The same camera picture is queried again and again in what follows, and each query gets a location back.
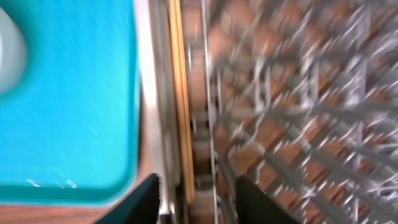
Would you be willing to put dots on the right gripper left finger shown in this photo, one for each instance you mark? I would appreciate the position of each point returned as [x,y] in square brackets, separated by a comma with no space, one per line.
[141,206]

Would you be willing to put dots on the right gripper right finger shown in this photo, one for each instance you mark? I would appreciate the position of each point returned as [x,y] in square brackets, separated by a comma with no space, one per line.
[253,206]

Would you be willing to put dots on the grey dishwasher rack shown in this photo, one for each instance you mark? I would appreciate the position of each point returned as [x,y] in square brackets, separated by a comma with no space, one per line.
[298,96]

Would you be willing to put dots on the teal serving tray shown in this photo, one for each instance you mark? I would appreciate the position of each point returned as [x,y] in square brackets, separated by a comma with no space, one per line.
[69,130]

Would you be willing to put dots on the white round bowl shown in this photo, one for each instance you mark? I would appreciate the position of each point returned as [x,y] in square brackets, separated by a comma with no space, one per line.
[13,53]

